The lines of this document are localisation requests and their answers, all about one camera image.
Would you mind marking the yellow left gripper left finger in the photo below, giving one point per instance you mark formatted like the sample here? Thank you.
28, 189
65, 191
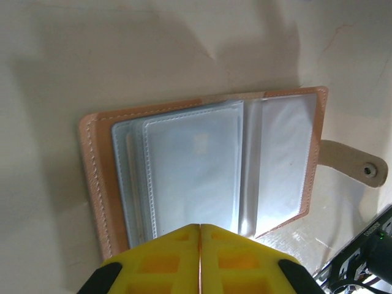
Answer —
190, 245

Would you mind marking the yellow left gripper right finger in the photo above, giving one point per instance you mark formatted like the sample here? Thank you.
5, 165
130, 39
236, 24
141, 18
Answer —
209, 251

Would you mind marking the tan leather card holder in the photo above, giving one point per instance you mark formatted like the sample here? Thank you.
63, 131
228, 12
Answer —
101, 159

